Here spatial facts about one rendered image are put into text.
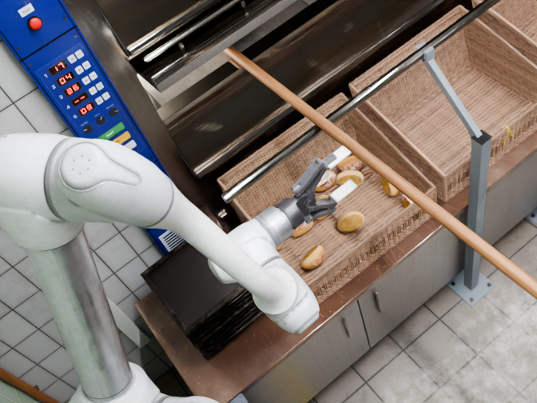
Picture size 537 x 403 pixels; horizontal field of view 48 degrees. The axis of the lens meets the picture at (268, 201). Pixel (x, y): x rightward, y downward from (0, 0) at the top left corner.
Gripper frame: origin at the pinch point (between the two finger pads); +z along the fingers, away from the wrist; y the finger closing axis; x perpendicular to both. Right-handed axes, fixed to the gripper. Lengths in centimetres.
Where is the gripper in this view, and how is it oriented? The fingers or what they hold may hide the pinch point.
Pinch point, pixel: (347, 169)
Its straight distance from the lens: 149.5
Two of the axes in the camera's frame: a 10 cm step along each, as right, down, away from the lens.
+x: 5.8, 5.7, -5.8
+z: 7.8, -5.9, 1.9
